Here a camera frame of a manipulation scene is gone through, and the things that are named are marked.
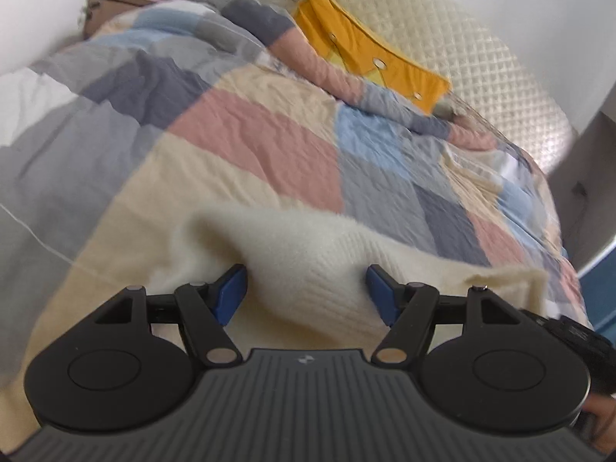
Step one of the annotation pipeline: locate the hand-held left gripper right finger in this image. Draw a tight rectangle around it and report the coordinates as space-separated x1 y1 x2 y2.
366 264 525 367

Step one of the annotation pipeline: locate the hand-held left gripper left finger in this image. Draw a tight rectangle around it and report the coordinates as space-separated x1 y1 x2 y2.
91 264 249 367

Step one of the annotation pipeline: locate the cream striped sweater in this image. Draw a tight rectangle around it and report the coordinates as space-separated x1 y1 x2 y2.
144 202 552 347

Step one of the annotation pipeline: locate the person's right hand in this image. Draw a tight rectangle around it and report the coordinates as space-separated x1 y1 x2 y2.
577 391 616 450

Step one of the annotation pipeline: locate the blue panel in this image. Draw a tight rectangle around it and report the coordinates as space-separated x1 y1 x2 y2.
576 243 616 333

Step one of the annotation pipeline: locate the checkered patchwork quilt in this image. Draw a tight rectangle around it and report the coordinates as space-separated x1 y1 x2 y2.
0 0 594 434

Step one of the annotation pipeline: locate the yellow crown pillow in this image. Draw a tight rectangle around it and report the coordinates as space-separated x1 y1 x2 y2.
293 0 453 115

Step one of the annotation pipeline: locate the cream quilted headboard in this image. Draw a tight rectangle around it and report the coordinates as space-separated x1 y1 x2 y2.
243 0 577 173

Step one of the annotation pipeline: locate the wooden nightstand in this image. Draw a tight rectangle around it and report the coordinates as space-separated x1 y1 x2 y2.
77 0 155 40

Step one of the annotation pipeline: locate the black plug with cable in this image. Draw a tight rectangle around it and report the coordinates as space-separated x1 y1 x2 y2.
570 180 594 261

